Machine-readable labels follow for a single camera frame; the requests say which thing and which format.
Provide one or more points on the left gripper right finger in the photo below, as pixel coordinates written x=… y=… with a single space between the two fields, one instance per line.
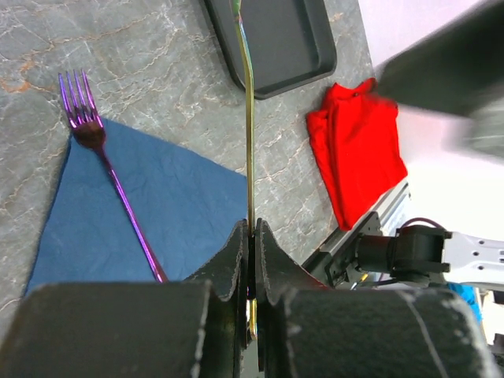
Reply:
x=309 y=330

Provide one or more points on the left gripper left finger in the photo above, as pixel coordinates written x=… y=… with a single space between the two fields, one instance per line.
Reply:
x=191 y=328

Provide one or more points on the iridescent gold spoon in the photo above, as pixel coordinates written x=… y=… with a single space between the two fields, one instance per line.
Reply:
x=251 y=213

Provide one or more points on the blue paper napkin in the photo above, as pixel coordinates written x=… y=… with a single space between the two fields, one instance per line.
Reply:
x=186 y=206

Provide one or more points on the purple metal fork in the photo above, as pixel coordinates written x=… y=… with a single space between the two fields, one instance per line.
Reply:
x=87 y=128

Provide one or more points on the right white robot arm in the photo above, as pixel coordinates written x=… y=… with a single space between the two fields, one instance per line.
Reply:
x=459 y=188

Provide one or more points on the red folded cloth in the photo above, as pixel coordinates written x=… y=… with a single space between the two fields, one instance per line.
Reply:
x=354 y=139

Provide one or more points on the black plastic tray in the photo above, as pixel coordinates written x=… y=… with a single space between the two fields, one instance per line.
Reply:
x=291 y=44

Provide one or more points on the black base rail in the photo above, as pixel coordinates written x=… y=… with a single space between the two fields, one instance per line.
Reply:
x=334 y=263

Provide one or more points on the aluminium frame rail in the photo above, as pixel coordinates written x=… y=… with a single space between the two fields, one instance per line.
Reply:
x=393 y=208

